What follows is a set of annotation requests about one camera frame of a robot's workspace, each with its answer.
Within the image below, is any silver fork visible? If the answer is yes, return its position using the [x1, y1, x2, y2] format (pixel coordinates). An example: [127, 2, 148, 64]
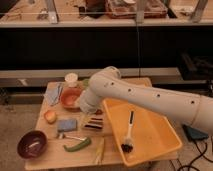
[57, 133, 86, 141]

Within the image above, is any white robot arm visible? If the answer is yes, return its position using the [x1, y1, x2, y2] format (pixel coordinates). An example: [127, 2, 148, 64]
[79, 66, 213, 135]

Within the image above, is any orange bowl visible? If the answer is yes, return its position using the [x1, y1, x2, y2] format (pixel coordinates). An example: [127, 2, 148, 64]
[60, 88, 82, 109]

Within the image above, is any purple bowl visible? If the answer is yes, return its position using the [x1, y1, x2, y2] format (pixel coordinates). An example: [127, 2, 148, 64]
[17, 130, 47, 159]

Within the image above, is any green cup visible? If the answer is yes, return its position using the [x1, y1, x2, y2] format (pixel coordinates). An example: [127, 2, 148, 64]
[82, 79, 89, 88]

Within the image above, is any bunch of dark grapes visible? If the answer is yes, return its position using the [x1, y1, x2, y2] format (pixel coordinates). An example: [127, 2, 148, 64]
[95, 109, 103, 115]

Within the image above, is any blue grey cloth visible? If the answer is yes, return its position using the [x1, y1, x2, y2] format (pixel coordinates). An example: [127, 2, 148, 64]
[44, 83, 63, 106]

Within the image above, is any yellow wooden stick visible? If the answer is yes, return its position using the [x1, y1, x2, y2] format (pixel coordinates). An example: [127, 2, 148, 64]
[94, 137, 105, 165]

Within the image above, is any blue sponge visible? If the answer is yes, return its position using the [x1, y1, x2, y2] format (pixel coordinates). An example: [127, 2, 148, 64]
[57, 119, 77, 132]

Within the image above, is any green pepper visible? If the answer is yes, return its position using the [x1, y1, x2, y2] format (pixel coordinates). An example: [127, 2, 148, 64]
[63, 137, 92, 152]

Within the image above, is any black and white dish brush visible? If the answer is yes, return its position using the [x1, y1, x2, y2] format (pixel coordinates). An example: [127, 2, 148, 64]
[121, 111, 134, 153]

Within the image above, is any yellow apple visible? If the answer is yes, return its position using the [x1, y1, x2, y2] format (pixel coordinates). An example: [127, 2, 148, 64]
[44, 110, 57, 124]

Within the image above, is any yellow plastic bin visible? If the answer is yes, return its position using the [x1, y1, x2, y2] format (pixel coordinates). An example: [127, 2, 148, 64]
[103, 99, 182, 167]

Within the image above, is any black foot pedal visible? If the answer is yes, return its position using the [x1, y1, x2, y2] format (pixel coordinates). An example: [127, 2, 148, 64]
[182, 125, 209, 141]

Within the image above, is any black cable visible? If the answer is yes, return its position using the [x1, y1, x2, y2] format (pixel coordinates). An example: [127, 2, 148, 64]
[169, 134, 213, 171]

